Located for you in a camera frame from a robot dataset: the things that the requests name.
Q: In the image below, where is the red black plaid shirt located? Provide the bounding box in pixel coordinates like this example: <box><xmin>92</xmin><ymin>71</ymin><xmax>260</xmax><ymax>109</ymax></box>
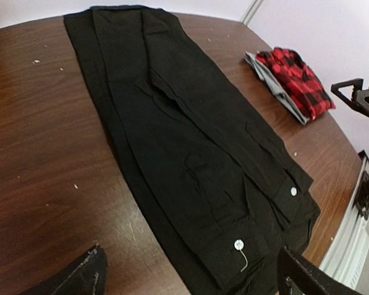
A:
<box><xmin>256</xmin><ymin>47</ymin><xmax>336</xmax><ymax>120</ymax></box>

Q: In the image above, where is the black long sleeve shirt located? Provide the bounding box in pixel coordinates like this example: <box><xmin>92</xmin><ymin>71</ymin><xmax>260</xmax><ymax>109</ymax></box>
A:
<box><xmin>64</xmin><ymin>6</ymin><xmax>320</xmax><ymax>294</ymax></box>

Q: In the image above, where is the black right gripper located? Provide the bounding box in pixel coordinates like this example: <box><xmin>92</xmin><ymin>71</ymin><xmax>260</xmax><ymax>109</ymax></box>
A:
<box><xmin>331</xmin><ymin>79</ymin><xmax>369</xmax><ymax>117</ymax></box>

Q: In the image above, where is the grey folded shirt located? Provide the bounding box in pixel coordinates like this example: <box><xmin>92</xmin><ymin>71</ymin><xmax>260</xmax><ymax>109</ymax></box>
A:
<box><xmin>244</xmin><ymin>52</ymin><xmax>309</xmax><ymax>125</ymax></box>

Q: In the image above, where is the aluminium right corner post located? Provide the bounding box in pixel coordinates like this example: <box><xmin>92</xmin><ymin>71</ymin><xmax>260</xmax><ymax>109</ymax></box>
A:
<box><xmin>240</xmin><ymin>0</ymin><xmax>264</xmax><ymax>26</ymax></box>

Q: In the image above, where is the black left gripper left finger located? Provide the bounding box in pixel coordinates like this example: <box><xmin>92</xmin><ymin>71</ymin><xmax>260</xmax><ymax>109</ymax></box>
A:
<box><xmin>22</xmin><ymin>245</ymin><xmax>108</xmax><ymax>295</ymax></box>

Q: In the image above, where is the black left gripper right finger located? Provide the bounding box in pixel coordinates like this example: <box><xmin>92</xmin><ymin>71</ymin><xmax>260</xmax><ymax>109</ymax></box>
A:
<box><xmin>277</xmin><ymin>246</ymin><xmax>360</xmax><ymax>295</ymax></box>

